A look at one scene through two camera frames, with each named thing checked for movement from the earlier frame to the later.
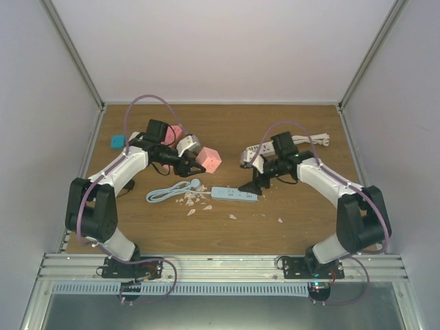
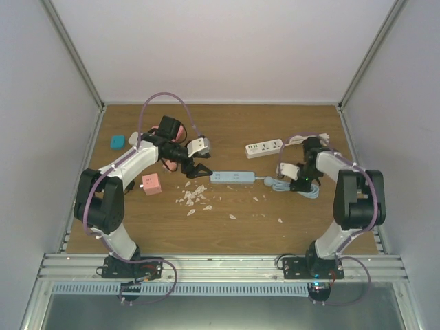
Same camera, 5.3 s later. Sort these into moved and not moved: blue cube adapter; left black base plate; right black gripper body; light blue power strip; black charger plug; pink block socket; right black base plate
Moved: right black gripper body; pink block socket; light blue power strip
Not moved: right black base plate; black charger plug; blue cube adapter; left black base plate
